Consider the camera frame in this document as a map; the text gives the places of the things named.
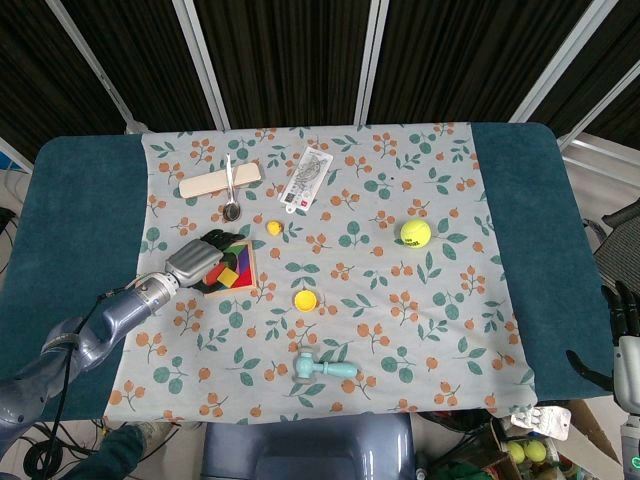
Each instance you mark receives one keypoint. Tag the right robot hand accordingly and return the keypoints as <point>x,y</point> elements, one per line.
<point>617,330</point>

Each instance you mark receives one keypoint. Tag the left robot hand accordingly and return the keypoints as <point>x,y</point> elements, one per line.
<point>192,260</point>

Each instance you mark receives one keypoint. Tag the wooden tray with colourful blocks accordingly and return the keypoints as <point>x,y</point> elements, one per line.
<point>239,270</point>

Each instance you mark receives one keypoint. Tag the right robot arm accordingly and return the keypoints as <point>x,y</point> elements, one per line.
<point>629,400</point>

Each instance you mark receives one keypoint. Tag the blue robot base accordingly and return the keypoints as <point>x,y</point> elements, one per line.
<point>307,447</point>

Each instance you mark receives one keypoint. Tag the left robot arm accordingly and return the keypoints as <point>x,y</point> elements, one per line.
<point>80,335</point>

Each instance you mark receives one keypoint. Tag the metal spoon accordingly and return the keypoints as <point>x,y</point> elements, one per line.
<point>231,195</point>

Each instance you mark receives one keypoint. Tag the wooden flat stick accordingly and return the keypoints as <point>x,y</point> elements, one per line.
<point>220,181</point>

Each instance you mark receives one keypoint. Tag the small yellow toy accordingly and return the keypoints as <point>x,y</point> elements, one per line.
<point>273,228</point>

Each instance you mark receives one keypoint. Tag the black office chair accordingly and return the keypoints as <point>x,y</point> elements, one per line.
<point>620,240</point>

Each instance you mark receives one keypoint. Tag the crumpled white packaging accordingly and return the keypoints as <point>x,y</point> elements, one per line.
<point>542,419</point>

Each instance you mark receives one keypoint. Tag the yellow bottle cap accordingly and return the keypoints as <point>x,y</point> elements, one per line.
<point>305,300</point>

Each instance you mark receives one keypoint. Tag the teal table cover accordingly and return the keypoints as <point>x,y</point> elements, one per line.
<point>65,250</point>

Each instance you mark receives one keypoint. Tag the floral tablecloth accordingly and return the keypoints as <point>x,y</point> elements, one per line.
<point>320,270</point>

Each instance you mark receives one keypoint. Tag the printed plastic packet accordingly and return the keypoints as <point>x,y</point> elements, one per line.
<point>307,181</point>

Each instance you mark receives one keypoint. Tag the cardboard box with balls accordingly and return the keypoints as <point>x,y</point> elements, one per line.
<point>530,450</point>

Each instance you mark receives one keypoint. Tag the teal toy hammer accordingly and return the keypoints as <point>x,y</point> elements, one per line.
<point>320,369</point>

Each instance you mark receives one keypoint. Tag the yellow tennis ball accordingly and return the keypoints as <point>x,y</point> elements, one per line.
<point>415,233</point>

